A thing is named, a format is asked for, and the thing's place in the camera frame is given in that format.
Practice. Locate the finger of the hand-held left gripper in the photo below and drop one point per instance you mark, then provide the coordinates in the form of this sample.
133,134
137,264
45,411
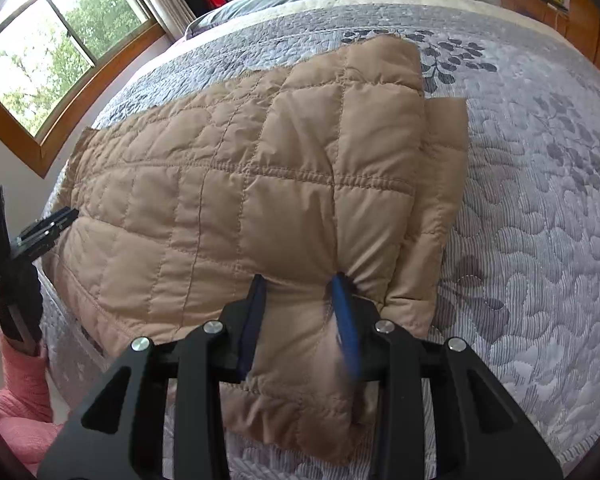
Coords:
42,235

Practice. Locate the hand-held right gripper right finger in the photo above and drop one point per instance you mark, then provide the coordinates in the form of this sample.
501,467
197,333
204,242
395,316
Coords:
347,330

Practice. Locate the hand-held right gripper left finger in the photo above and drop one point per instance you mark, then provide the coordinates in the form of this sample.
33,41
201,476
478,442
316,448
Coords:
252,325

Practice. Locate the tan quilted coat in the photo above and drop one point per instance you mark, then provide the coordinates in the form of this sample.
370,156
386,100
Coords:
230,185

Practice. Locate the person's left forearm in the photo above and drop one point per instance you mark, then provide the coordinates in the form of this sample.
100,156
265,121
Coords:
22,400

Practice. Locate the bed with grey quilted cover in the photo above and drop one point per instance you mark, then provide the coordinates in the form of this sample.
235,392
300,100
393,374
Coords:
530,260

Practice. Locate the large wooden framed window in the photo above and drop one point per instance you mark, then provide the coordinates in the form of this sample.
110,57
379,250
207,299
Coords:
65,35

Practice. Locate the grey pillow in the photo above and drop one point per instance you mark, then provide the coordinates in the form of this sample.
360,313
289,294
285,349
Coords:
260,7

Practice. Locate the cluttered wooden desk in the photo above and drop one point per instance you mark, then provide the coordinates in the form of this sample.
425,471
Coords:
530,2

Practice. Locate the wooden wardrobe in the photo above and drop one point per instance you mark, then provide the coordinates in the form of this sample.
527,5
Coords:
595,35

